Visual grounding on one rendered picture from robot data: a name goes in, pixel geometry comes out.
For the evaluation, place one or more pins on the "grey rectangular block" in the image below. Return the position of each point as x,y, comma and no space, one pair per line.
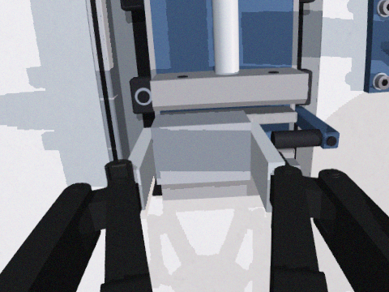
201,147

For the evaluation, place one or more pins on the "grey flat bar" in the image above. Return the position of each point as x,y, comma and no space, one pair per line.
262,115
287,152

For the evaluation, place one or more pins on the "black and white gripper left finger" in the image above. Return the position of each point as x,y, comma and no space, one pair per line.
54,257

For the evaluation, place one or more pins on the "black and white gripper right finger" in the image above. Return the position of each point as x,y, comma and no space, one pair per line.
353,226

